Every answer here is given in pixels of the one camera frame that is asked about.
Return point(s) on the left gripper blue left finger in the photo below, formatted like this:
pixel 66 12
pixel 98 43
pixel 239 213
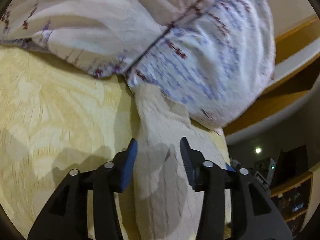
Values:
pixel 64 216

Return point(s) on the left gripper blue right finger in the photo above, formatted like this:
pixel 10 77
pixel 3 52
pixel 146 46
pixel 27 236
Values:
pixel 254 215

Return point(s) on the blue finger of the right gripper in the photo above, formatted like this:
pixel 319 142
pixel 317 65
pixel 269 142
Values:
pixel 230 166

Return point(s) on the grey cable-knit sweater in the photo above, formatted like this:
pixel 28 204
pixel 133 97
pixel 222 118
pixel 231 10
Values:
pixel 166 205

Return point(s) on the wooden shelf with items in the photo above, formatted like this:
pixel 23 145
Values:
pixel 289 182

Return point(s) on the yellow patterned bedspread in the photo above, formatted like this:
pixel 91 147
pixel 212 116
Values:
pixel 55 118

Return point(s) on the white lavender print pillow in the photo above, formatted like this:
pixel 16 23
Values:
pixel 216 60

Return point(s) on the wooden headboard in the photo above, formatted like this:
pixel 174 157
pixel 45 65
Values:
pixel 297 50

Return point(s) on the pink floral pillow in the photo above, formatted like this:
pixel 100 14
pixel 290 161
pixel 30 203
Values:
pixel 100 37

